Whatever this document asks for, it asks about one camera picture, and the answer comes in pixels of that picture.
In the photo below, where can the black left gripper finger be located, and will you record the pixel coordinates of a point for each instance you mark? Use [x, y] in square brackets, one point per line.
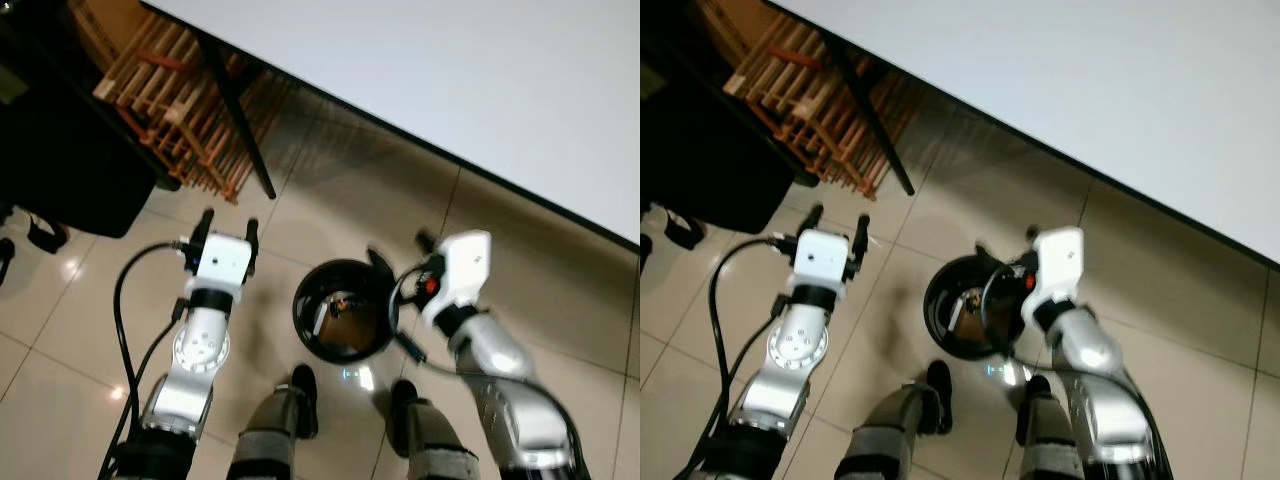
[205, 225]
[863, 238]
[815, 218]
[253, 240]

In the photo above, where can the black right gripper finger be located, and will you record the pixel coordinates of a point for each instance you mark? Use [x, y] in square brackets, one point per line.
[988, 257]
[382, 263]
[1033, 237]
[426, 241]

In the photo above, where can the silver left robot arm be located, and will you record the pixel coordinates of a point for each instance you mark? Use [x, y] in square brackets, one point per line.
[795, 350]
[195, 350]

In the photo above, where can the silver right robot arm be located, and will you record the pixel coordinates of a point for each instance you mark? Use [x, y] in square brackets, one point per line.
[1090, 350]
[500, 360]

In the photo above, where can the black round rubbish bin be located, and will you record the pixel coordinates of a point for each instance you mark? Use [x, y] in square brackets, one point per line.
[312, 300]
[945, 300]

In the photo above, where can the black table leg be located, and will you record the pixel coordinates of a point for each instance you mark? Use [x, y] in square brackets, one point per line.
[235, 115]
[870, 110]

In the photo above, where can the large black bag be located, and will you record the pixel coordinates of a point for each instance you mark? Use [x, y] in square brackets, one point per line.
[700, 160]
[60, 150]

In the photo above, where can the brown wooden slat rack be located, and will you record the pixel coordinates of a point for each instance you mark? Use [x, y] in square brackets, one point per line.
[160, 90]
[790, 90]

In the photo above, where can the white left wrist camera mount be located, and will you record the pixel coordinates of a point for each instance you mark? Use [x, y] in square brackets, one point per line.
[225, 262]
[828, 255]

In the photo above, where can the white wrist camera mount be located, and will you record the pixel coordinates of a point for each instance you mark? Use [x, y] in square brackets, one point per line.
[225, 262]
[465, 265]
[1060, 260]
[828, 255]

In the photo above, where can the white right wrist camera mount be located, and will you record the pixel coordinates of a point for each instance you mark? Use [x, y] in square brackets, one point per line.
[1060, 260]
[465, 265]

